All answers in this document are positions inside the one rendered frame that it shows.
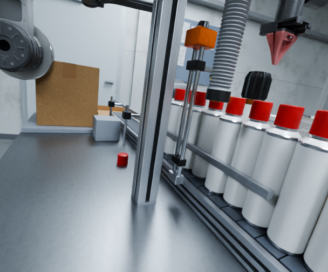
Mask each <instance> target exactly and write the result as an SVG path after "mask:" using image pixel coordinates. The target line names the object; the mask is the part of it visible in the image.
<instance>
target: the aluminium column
mask: <svg viewBox="0 0 328 272"><path fill-rule="evenodd" d="M186 5H187V0H153V8H152V18H151V28H150V33H149V42H148V52H147V61H146V70H145V80H144V85H143V95H142V104H141V113H140V123H139V132H138V142H137V147H136V156H135V166H134V175H133V184H132V193H131V196H132V198H133V200H134V202H135V204H136V206H137V207H139V206H145V205H151V204H155V203H156V199H157V195H158V188H159V181H160V174H161V167H162V160H163V153H164V149H165V142H166V135H167V128H168V122H169V115H170V108H171V103H172V96H173V89H174V83H175V76H176V69H177V62H178V58H179V51H180V44H181V37H182V30H183V24H184V19H185V12H186Z"/></svg>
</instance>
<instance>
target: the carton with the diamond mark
mask: <svg viewBox="0 0 328 272"><path fill-rule="evenodd" d="M99 73H100V68H97V67H90V66H84V65H78V64H72V63H66V62H59V61H55V60H54V63H53V66H52V68H51V70H50V71H49V72H48V73H47V74H46V75H45V76H43V77H41V78H38V79H35V83H36V119H37V125H45V126H74V127H93V115H97V113H98V93H99Z"/></svg>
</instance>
